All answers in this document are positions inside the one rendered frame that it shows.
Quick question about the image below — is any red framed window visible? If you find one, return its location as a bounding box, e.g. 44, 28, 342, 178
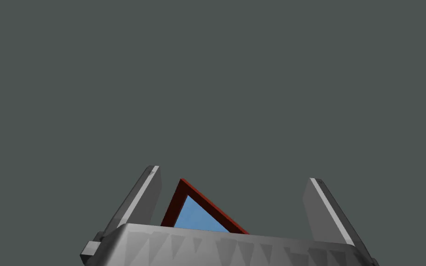
160, 178, 250, 235

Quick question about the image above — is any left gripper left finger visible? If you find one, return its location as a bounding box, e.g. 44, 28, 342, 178
103, 165, 163, 237

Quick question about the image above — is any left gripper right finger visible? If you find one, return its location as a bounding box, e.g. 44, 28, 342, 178
302, 177, 364, 249

